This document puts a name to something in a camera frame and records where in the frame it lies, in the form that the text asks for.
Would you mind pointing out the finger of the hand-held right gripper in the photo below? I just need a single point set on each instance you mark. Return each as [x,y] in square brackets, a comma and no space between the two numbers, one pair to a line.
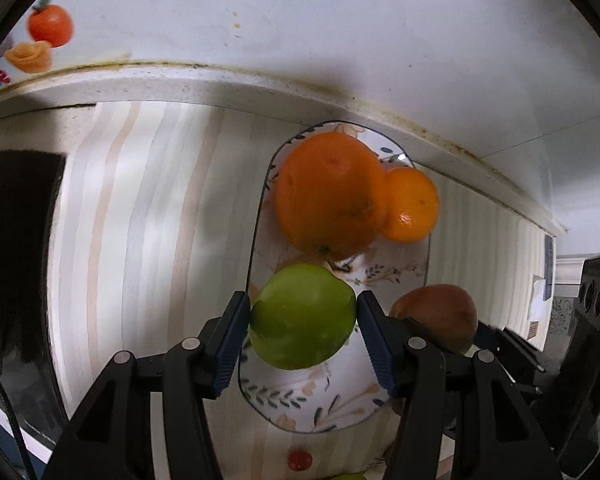
[517,347]

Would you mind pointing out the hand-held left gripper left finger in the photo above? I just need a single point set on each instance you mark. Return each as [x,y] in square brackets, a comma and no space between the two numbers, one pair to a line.
[232,340]

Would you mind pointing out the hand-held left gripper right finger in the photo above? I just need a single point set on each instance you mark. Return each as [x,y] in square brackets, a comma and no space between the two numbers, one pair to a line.
[375,340]

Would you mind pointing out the red apple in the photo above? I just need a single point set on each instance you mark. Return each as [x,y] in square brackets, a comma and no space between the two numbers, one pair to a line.
[440,310]

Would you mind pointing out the green apple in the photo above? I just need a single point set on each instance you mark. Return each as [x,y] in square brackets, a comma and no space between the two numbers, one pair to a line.
[302,315]

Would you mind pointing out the floral oval plate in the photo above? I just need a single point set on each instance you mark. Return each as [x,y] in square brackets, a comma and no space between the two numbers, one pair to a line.
[300,400]

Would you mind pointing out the cherry tomato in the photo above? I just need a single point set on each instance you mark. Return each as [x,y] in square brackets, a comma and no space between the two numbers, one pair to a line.
[299,460]

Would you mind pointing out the brown label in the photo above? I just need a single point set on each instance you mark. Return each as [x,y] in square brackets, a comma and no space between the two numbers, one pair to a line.
[533,330]

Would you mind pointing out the white tissue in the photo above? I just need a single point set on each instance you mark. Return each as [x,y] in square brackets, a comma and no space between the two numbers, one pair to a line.
[537,300]

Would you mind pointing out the blue smartphone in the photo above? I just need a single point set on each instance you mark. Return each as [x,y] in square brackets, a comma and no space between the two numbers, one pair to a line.
[549,265]

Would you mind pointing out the small orange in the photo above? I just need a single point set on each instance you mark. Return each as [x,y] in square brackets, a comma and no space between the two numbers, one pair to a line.
[412,205]

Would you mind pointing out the striped cat print mat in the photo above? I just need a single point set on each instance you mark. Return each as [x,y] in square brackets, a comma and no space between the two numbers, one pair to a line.
[155,210]

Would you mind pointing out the large orange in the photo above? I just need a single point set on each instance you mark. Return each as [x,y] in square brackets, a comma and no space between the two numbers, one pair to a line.
[330,195]

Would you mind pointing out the gold ingot wall sticker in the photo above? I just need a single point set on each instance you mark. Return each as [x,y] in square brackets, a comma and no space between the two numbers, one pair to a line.
[28,56]

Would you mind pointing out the persimmon wall sticker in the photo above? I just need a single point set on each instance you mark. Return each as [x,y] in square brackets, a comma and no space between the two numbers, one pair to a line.
[50,25]

